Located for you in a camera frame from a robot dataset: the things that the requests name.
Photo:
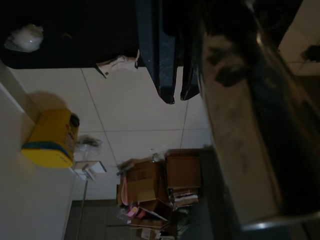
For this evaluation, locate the small brown cardboard box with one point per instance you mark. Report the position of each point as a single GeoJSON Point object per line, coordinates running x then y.
{"type": "Point", "coordinates": [157, 210]}

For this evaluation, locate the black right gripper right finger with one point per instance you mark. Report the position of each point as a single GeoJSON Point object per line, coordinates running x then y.
{"type": "Point", "coordinates": [190, 80]}

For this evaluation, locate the crumpled white yellow tissue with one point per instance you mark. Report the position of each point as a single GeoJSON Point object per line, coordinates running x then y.
{"type": "Point", "coordinates": [118, 65]}

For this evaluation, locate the clear plastic bag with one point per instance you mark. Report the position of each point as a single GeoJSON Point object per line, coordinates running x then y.
{"type": "Point", "coordinates": [88, 147]}

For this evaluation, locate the yellow trash bin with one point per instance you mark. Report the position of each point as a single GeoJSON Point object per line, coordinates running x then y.
{"type": "Point", "coordinates": [51, 140]}

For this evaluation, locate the white paper box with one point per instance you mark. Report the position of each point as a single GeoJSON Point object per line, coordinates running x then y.
{"type": "Point", "coordinates": [87, 169]}

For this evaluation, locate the black foam floor mat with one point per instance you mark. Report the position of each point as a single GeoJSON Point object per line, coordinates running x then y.
{"type": "Point", "coordinates": [75, 32]}

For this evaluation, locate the flattened cardboard stack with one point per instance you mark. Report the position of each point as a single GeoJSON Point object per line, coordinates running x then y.
{"type": "Point", "coordinates": [185, 197]}

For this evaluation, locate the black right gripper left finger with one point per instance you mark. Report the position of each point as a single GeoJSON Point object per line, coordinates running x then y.
{"type": "Point", "coordinates": [162, 62]}

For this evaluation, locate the grey metal cabinet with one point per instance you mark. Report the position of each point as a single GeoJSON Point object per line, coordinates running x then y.
{"type": "Point", "coordinates": [212, 187]}

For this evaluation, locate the printed brown cardboard box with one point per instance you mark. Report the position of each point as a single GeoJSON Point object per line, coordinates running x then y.
{"type": "Point", "coordinates": [142, 181]}

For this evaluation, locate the grey metal bracket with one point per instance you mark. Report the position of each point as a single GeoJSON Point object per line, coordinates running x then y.
{"type": "Point", "coordinates": [125, 167]}

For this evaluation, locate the open brown cardboard box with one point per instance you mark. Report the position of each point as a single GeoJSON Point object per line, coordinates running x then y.
{"type": "Point", "coordinates": [183, 170]}

